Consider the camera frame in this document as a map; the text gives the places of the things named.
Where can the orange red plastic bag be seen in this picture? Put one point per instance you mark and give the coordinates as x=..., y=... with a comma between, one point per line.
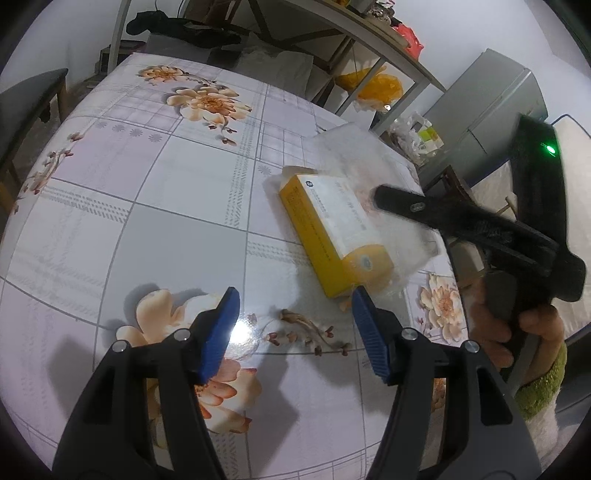
x=411, y=39

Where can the dark wooden stool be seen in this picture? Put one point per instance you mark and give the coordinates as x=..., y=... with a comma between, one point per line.
x=455, y=180

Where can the person's right forearm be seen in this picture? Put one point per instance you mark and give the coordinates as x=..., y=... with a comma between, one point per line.
x=540, y=397

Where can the grey refrigerator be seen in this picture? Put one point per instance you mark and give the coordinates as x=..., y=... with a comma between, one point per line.
x=489, y=106

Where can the beige mattress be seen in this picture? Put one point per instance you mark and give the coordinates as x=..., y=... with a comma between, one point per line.
x=577, y=184

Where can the white sack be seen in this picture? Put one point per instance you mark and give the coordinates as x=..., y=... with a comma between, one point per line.
x=277, y=64

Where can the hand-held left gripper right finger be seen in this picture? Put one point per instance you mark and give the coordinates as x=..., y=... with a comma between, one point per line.
x=371, y=332

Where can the dark low wooden bench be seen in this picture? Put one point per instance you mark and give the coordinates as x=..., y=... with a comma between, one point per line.
x=120, y=50

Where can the person's right hand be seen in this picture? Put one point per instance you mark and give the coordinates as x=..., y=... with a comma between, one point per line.
x=487, y=337

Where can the black clothing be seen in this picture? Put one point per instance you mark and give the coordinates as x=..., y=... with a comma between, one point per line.
x=152, y=22

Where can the floral plastic tablecloth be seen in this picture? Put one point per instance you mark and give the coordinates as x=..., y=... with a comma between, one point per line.
x=138, y=230

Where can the yellow plastic bag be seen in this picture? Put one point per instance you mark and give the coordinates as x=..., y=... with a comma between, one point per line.
x=378, y=85

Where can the white green packets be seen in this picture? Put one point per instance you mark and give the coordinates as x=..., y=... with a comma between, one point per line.
x=429, y=136

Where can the dark padded chair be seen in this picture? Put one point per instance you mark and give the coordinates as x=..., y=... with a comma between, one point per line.
x=23, y=106

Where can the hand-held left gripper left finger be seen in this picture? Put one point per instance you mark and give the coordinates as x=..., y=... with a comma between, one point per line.
x=219, y=337

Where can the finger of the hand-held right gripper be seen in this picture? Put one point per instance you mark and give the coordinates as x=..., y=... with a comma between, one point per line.
x=415, y=206

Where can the crumpled clear plastic bags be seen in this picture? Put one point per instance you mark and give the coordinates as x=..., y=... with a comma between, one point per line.
x=404, y=134

